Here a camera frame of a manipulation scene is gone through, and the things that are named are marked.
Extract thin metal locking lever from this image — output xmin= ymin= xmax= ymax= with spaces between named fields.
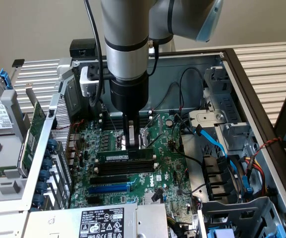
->
xmin=146 ymin=135 xmax=164 ymax=151

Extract blue disk carrier rail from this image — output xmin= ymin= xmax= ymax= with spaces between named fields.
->
xmin=0 ymin=68 xmax=12 ymax=90

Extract long black expansion slot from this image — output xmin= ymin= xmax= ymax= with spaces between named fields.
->
xmin=90 ymin=175 xmax=129 ymax=185

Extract RAM slot with white latches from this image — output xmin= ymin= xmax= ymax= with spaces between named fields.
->
xmin=99 ymin=116 xmax=155 ymax=124
xmin=99 ymin=110 xmax=155 ymax=118
xmin=94 ymin=168 xmax=158 ymax=177
xmin=94 ymin=160 xmax=158 ymax=169

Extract blue expansion slot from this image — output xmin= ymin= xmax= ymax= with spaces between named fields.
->
xmin=88 ymin=184 xmax=130 ymax=195

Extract silver chipset heatsink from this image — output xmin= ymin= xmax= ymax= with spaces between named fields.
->
xmin=143 ymin=191 xmax=165 ymax=205

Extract red black twisted wire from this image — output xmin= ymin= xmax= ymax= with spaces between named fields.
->
xmin=253 ymin=137 xmax=284 ymax=159

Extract metal CPU socket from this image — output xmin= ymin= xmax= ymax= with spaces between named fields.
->
xmin=113 ymin=126 xmax=150 ymax=152

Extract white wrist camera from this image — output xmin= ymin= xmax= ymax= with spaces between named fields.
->
xmin=79 ymin=66 xmax=103 ymax=98

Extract blue slot retention clip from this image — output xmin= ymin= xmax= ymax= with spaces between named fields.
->
xmin=32 ymin=193 xmax=44 ymax=206
xmin=38 ymin=170 xmax=51 ymax=181
xmin=41 ymin=158 xmax=53 ymax=172
xmin=36 ymin=180 xmax=48 ymax=193
xmin=47 ymin=138 xmax=58 ymax=151

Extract silver black PC case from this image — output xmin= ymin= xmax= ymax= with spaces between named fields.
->
xmin=0 ymin=48 xmax=286 ymax=238

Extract grey parts rack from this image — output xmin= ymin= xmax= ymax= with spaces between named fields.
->
xmin=0 ymin=89 xmax=33 ymax=199

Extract long curved black wire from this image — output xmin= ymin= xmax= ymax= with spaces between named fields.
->
xmin=171 ymin=116 xmax=205 ymax=169

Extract thin black wire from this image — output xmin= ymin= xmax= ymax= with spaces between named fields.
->
xmin=151 ymin=81 xmax=183 ymax=112

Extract black plastic fan shroud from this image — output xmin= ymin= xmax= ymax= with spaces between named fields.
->
xmin=201 ymin=154 xmax=241 ymax=202

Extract silver metal disk bay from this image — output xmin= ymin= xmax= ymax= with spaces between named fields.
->
xmin=188 ymin=109 xmax=227 ymax=125

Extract blue SATA wire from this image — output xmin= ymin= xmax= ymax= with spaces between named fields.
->
xmin=193 ymin=124 xmax=239 ymax=191

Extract green graphics card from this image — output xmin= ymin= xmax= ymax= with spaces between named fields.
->
xmin=17 ymin=83 xmax=47 ymax=178

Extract grey drive cage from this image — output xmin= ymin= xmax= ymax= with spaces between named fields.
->
xmin=198 ymin=195 xmax=286 ymax=238

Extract silver power supply unit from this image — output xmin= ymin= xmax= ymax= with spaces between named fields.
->
xmin=28 ymin=202 xmax=170 ymax=238

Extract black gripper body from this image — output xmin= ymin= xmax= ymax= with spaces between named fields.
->
xmin=109 ymin=74 xmax=149 ymax=115

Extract thick black looped wire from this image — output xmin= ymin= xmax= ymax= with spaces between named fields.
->
xmin=179 ymin=67 xmax=206 ymax=111

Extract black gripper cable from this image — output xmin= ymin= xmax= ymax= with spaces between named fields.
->
xmin=147 ymin=38 xmax=161 ymax=75

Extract black box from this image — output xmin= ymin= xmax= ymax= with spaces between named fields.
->
xmin=69 ymin=39 xmax=97 ymax=59

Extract perforated metal drive cage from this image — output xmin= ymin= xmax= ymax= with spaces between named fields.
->
xmin=203 ymin=66 xmax=234 ymax=111

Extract black camera cable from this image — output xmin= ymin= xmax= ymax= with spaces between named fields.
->
xmin=84 ymin=0 xmax=106 ymax=112

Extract yellow red power wires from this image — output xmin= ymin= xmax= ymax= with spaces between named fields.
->
xmin=243 ymin=156 xmax=270 ymax=199

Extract green Dell motherboard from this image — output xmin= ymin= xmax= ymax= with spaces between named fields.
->
xmin=69 ymin=111 xmax=194 ymax=225

